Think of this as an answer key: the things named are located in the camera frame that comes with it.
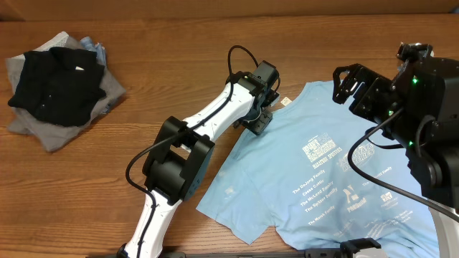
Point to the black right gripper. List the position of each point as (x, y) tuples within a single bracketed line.
[(376, 88)]

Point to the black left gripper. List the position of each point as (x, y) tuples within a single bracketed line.
[(259, 125)]

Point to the light blue printed t-shirt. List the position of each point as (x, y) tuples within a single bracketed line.
[(296, 177)]

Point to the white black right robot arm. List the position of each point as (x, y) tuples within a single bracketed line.
[(418, 109)]

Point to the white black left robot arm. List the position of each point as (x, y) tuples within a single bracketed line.
[(172, 169)]

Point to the blue folded garment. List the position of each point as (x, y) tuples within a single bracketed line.
[(98, 48)]

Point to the black folded polo shirt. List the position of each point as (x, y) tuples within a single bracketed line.
[(59, 86)]

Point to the white mesh folded garment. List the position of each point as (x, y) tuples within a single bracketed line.
[(57, 41)]

